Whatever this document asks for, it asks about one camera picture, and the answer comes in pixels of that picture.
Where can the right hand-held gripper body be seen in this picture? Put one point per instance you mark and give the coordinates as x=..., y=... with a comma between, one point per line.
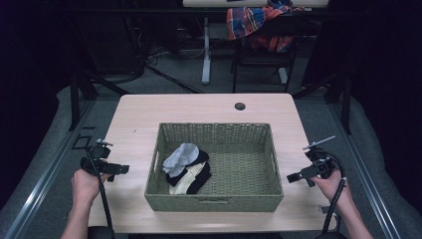
x=321, y=164

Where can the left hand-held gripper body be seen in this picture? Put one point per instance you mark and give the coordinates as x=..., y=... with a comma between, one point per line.
x=97, y=165

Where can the grey sock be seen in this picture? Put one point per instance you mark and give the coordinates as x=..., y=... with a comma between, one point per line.
x=180, y=158

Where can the green woven basket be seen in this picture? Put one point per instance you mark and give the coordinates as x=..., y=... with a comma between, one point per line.
x=239, y=172

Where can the person's left hand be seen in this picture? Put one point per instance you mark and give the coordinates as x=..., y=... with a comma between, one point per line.
x=85, y=186

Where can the person's right hand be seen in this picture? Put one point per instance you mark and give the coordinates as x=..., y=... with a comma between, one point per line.
x=331, y=189

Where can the black metal stand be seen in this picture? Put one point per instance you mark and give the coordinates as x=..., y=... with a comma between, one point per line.
x=346, y=103
x=74, y=99

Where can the black table grommet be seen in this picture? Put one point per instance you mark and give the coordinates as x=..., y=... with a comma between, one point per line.
x=240, y=106

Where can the black chair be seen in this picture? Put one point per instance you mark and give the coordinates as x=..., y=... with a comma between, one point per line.
x=265, y=58

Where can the dark cabinet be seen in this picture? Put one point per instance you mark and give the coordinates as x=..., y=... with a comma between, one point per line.
x=109, y=43

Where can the white desk leg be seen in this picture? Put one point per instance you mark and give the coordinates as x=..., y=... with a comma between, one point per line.
x=206, y=49

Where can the plaid cloth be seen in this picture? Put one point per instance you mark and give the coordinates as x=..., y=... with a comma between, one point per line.
x=247, y=21

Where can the aluminium rail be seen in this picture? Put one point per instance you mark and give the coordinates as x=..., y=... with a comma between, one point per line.
x=368, y=179
x=46, y=179

